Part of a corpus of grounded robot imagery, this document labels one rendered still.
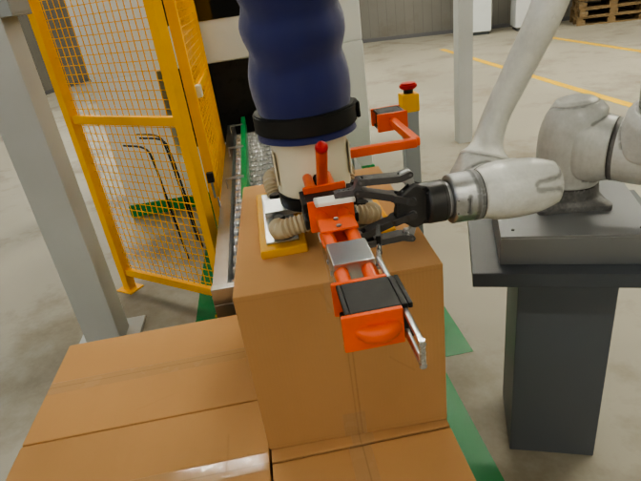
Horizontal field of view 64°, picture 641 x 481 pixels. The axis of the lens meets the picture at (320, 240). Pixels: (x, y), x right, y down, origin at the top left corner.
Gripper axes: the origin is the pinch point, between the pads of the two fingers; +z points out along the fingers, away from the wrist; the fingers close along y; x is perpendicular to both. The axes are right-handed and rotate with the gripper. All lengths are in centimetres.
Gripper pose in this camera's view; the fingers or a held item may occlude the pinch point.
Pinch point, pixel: (333, 218)
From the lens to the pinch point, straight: 90.9
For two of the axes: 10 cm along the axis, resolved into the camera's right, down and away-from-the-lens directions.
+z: -9.8, 1.6, -0.7
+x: -1.4, -4.3, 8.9
